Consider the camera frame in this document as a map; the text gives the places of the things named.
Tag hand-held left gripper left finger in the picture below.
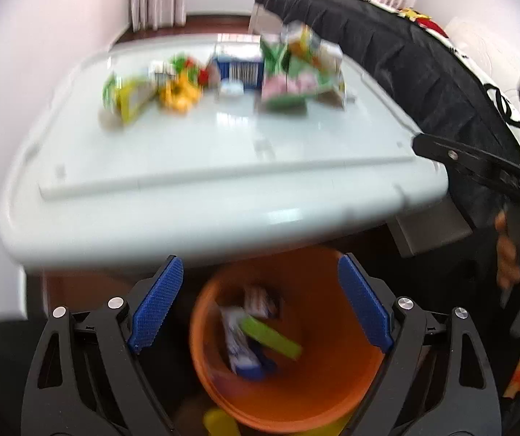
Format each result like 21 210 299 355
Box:
21 255 184 436

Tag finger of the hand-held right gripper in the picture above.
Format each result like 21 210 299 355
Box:
412 132 504 188

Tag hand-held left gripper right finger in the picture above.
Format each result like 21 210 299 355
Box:
337 253 502 436

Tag orange plastic bucket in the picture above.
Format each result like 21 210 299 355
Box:
189 247 394 434

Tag grey box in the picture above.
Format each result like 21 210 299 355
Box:
387 200 474 259

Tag white and blue packet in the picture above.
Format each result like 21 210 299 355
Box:
220 306 270 380

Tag light green plastic piece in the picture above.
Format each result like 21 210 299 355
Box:
240 315 302 359

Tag white and red packet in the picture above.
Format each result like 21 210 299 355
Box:
244 285 283 319

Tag yellow plastic object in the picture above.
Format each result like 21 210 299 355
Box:
203 408 243 436

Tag black pleated cloth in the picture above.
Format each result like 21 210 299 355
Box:
250 0 520 232

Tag pink green snack packets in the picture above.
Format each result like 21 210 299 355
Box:
285 23 347 110

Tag pink and green packet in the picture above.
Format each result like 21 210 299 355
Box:
259 36 324 112

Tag green and yellow packet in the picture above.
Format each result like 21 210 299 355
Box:
102 72 158 124

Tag yellow red toy pile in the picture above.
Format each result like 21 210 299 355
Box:
158 75 202 113

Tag small white cap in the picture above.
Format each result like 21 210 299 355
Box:
218 79 245 100

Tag blue and white box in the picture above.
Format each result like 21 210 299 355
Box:
206 43 264 94

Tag white furniture panel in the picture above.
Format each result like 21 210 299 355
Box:
248 2 284 36

